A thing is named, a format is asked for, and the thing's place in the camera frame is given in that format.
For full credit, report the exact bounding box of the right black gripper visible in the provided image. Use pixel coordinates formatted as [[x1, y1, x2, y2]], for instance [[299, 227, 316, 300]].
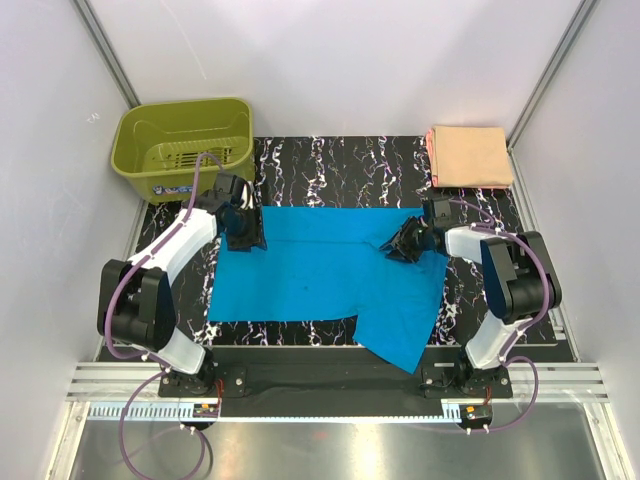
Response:
[[379, 216, 433, 264]]

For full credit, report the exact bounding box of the blue t shirt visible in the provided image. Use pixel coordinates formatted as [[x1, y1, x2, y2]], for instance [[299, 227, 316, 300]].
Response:
[[208, 206, 448, 374]]

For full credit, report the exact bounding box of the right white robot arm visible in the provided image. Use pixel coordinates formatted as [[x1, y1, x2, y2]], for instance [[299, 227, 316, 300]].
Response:
[[380, 217, 562, 397]]

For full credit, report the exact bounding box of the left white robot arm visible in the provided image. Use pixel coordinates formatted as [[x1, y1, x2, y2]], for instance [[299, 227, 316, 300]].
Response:
[[97, 186, 266, 396]]

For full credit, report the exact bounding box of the black marbled table mat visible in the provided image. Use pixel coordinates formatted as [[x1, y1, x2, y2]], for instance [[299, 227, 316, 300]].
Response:
[[102, 135, 557, 347]]

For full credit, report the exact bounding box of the folded peach t shirt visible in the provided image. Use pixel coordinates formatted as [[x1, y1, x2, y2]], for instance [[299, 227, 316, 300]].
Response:
[[425, 125, 514, 189]]

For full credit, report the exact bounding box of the olive green plastic basket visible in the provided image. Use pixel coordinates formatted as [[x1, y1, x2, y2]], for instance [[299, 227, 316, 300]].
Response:
[[111, 97, 255, 205]]

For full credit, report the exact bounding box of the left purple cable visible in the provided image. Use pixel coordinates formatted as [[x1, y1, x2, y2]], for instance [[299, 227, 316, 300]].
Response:
[[102, 153, 224, 479]]

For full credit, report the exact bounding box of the purple cable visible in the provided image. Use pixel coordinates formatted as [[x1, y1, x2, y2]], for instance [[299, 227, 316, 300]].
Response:
[[449, 197, 554, 434], [102, 153, 224, 479]]

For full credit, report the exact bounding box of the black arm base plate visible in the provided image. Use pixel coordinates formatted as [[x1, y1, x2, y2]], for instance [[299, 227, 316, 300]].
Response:
[[159, 360, 513, 400]]

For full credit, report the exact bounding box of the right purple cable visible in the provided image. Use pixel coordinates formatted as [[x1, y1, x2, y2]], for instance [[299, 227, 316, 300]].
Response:
[[449, 197, 554, 434]]

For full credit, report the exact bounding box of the aluminium frame rail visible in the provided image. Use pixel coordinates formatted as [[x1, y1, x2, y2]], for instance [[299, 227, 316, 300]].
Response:
[[66, 362, 608, 403]]

